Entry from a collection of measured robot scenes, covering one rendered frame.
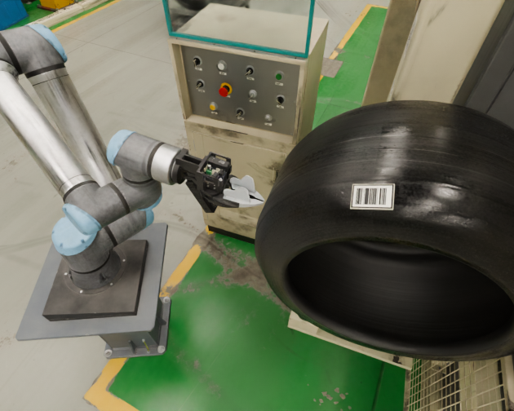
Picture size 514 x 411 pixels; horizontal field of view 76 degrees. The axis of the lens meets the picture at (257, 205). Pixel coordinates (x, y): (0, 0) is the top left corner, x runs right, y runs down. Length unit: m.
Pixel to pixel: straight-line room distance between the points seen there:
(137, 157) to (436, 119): 0.60
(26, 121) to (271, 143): 0.91
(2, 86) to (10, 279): 1.61
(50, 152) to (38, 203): 1.93
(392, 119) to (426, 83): 0.23
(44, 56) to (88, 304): 0.84
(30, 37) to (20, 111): 0.27
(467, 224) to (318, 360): 1.47
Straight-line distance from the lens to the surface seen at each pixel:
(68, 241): 1.25
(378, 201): 0.51
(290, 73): 1.34
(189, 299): 2.03
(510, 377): 1.01
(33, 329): 1.53
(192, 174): 0.76
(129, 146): 0.80
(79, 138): 1.23
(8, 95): 1.10
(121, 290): 1.41
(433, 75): 0.84
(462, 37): 0.82
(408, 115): 0.64
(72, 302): 1.44
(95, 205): 0.86
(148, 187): 0.87
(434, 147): 0.58
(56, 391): 2.09
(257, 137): 1.50
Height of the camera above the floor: 1.82
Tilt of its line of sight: 50 degrees down
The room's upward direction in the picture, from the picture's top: straight up
